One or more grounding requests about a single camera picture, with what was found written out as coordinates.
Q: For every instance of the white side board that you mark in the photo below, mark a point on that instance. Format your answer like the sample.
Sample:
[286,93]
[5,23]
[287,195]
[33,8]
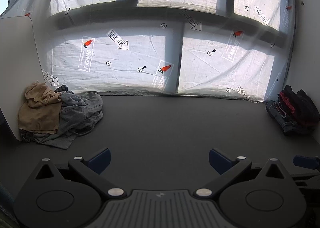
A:
[17,50]

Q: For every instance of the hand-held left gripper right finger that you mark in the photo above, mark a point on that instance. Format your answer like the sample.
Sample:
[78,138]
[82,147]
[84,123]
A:
[219,160]

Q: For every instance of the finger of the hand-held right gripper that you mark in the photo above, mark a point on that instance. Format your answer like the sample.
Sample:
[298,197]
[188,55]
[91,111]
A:
[301,161]
[311,179]

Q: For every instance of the dark striped cloth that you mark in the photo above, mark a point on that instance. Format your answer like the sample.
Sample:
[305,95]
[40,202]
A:
[61,89]

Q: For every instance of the grey hoodie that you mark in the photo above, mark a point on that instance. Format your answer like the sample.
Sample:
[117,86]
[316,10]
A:
[80,118]

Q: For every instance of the white printed backdrop sheet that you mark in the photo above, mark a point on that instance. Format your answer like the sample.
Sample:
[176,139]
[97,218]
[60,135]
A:
[140,53]

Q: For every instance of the beige long-sleeve garment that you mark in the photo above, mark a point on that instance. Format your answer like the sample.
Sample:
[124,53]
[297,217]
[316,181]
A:
[40,115]

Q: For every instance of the red and black garment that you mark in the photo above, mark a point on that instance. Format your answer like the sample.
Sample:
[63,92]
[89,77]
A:
[287,104]

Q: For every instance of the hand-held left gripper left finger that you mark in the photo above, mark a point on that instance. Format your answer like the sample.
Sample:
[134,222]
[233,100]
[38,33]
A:
[100,160]

